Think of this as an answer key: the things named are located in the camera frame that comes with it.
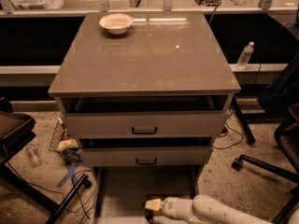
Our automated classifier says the top drawer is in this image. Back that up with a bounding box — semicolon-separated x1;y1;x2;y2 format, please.
56;94;233;139

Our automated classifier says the black floor cable left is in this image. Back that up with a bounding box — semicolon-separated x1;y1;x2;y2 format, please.
6;161;96;224

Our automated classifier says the open bottom drawer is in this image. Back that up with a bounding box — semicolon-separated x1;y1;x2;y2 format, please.
90;165;200;224

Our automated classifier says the clear bottle on floor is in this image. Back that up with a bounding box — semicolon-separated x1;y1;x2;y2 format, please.
26;144;42;168

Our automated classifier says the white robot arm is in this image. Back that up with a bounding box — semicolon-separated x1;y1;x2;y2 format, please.
145;194;278;224

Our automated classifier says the black floor cable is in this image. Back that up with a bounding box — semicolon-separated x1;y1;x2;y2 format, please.
6;161;96;224
212;110;245;151

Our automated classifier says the middle drawer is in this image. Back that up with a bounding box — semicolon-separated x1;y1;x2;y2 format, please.
79;137;212;167

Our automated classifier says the grey drawer cabinet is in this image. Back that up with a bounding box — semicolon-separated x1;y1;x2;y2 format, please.
48;10;242;224

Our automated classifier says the black floor cable right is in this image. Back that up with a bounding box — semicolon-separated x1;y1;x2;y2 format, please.
212;110;245;151

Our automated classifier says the wire basket with snacks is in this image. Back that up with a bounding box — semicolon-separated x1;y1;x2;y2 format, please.
50;118;81;162

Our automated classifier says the white paper bowl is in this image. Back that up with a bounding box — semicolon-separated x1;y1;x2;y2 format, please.
99;13;134;35

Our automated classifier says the black office chair right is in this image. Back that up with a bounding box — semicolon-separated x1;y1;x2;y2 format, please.
231;53;299;224

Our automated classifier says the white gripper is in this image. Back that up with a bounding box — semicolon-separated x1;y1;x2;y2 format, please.
145;197;194;224

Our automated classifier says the black chair left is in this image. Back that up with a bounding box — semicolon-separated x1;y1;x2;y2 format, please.
0;97;91;224

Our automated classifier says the clear water bottle on ledge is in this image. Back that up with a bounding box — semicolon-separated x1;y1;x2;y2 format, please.
236;41;254;70

